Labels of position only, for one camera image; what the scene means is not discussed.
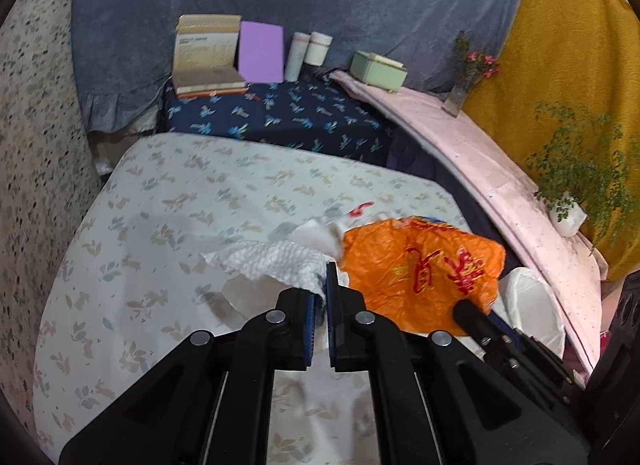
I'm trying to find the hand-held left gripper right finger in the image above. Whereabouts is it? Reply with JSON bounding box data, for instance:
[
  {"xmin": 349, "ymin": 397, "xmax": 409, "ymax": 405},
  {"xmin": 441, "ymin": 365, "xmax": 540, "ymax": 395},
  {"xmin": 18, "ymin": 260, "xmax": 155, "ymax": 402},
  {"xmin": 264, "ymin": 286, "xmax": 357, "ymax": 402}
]
[{"xmin": 325, "ymin": 261, "xmax": 588, "ymax": 465}]

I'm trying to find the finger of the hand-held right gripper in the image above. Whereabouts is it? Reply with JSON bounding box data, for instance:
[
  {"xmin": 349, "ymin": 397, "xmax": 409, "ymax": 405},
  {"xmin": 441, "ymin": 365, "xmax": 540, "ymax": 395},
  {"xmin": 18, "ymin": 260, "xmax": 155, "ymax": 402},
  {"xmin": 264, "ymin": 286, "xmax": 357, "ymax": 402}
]
[{"xmin": 452, "ymin": 299, "xmax": 521, "ymax": 346}]

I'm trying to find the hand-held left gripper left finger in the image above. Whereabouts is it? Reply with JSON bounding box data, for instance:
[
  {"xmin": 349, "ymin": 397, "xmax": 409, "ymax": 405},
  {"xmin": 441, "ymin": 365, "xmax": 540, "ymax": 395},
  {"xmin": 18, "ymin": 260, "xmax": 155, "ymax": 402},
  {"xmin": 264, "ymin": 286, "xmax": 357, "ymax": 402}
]
[{"xmin": 59, "ymin": 287, "xmax": 326, "ymax": 465}]

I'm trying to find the white lined trash bin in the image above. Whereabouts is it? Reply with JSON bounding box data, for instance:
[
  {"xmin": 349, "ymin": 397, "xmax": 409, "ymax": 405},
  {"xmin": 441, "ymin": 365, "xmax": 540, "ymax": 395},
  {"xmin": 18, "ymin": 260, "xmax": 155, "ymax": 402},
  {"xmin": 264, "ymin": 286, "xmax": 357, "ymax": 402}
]
[{"xmin": 497, "ymin": 267, "xmax": 568, "ymax": 361}]

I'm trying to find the white paper towel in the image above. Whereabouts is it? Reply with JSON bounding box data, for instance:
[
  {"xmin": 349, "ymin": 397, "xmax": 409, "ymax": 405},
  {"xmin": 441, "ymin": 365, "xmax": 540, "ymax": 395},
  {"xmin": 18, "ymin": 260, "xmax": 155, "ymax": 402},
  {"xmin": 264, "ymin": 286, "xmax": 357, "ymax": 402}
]
[{"xmin": 201, "ymin": 240, "xmax": 333, "ymax": 297}]

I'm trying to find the orange plastic bag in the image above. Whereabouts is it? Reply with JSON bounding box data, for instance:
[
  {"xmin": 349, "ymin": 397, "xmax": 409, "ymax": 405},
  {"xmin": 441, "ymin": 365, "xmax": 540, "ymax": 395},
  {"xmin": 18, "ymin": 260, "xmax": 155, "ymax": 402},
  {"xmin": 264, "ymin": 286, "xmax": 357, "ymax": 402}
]
[{"xmin": 341, "ymin": 216, "xmax": 507, "ymax": 335}]

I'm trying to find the red cloth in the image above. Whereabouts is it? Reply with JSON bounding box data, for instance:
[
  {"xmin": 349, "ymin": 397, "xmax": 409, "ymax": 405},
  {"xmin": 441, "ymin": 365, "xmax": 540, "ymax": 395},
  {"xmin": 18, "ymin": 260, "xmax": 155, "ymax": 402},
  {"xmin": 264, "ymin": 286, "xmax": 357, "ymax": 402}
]
[{"xmin": 599, "ymin": 329, "xmax": 617, "ymax": 363}]

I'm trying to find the crumpled white tissue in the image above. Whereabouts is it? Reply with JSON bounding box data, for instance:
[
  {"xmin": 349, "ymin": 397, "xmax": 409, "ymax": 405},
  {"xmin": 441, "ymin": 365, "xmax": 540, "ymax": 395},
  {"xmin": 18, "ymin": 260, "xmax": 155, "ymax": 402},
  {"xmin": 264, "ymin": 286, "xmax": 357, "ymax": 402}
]
[{"xmin": 292, "ymin": 217, "xmax": 346, "ymax": 257}]

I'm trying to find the red and white wrapper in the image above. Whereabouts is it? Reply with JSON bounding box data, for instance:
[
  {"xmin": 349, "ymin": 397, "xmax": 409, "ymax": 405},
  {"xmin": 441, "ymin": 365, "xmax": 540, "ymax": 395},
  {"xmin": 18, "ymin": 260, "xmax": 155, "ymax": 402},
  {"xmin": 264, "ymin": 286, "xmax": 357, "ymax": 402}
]
[{"xmin": 325, "ymin": 201, "xmax": 376, "ymax": 230}]

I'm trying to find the green plant in white pot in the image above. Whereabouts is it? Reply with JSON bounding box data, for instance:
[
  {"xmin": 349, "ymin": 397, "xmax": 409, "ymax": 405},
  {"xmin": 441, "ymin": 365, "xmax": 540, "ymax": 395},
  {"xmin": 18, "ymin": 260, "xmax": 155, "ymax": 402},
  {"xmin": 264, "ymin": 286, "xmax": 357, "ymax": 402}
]
[{"xmin": 525, "ymin": 101, "xmax": 632, "ymax": 256}]

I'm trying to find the white rabbit-print sheet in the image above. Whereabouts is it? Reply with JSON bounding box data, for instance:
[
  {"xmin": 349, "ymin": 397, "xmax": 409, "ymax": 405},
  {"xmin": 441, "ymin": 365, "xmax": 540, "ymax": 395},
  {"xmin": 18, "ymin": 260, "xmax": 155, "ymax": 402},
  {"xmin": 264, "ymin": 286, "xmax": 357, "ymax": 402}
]
[{"xmin": 32, "ymin": 132, "xmax": 471, "ymax": 465}]

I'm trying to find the dark purple cloth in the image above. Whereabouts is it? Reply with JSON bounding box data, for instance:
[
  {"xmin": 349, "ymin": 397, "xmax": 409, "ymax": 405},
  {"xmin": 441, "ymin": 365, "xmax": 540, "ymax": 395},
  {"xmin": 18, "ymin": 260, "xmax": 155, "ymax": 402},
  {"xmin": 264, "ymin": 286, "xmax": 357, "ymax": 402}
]
[{"xmin": 385, "ymin": 125, "xmax": 501, "ymax": 243}]

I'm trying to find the pink printed sheet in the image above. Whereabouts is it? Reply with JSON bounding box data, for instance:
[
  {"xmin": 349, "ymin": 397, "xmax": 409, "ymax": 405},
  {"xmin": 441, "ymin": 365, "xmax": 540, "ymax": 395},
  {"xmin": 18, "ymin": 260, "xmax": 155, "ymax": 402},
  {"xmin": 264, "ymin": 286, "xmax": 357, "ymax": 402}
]
[{"xmin": 327, "ymin": 70, "xmax": 608, "ymax": 371}]

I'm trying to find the navy printed cloth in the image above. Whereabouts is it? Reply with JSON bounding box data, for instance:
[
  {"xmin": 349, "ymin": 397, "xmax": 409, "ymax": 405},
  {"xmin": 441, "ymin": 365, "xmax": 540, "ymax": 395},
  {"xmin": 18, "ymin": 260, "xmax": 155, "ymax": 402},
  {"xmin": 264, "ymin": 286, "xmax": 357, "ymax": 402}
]
[{"xmin": 162, "ymin": 77, "xmax": 396, "ymax": 166}]

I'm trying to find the glass vase with red flowers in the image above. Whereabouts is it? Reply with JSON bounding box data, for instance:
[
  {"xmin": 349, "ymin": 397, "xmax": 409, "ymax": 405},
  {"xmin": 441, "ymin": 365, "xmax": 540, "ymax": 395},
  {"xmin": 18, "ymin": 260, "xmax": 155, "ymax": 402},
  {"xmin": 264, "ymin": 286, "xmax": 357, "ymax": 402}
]
[{"xmin": 442, "ymin": 30, "xmax": 501, "ymax": 118}]

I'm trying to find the green tissue box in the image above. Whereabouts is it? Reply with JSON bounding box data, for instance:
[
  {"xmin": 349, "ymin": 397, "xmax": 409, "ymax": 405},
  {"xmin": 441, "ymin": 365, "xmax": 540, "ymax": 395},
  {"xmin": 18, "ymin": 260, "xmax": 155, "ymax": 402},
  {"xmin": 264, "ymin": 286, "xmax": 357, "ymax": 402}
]
[{"xmin": 349, "ymin": 51, "xmax": 408, "ymax": 93}]

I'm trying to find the tall white bottle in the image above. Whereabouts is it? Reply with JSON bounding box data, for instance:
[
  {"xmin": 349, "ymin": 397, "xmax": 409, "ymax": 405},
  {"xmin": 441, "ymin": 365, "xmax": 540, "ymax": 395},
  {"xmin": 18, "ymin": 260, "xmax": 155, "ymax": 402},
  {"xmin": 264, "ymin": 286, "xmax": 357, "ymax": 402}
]
[{"xmin": 284, "ymin": 32, "xmax": 311, "ymax": 83}]

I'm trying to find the white bottle with cap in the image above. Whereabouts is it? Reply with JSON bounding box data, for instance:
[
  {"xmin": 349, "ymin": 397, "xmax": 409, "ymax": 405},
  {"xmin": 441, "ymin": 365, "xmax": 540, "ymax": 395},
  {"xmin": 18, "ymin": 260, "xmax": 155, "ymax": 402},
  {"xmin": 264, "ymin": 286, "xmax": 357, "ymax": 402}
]
[{"xmin": 303, "ymin": 31, "xmax": 333, "ymax": 66}]

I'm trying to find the purple card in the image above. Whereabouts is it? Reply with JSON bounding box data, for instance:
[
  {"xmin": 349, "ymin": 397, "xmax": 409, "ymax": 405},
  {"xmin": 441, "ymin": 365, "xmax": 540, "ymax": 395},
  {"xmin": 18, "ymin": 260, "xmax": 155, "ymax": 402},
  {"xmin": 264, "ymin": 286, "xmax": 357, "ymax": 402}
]
[{"xmin": 237, "ymin": 21, "xmax": 285, "ymax": 83}]

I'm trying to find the open kraft cardboard box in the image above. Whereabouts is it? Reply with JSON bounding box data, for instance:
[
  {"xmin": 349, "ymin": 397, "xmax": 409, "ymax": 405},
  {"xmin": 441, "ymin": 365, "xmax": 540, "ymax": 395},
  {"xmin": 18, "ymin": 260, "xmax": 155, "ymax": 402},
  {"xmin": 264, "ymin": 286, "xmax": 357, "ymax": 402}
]
[{"xmin": 171, "ymin": 14, "xmax": 248, "ymax": 98}]

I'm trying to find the yellow cloth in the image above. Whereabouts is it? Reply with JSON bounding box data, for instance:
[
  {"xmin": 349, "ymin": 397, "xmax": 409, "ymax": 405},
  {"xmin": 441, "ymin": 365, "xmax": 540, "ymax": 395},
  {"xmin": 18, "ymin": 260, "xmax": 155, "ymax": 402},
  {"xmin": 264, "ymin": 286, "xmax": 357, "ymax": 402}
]
[{"xmin": 462, "ymin": 0, "xmax": 640, "ymax": 282}]

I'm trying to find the speckled cloth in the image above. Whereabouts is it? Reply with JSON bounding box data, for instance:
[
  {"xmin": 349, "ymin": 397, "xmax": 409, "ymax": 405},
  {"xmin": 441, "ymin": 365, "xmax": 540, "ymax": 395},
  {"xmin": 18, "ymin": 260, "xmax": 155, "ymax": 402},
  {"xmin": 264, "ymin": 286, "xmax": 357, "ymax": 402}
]
[{"xmin": 0, "ymin": 0, "xmax": 105, "ymax": 446}]

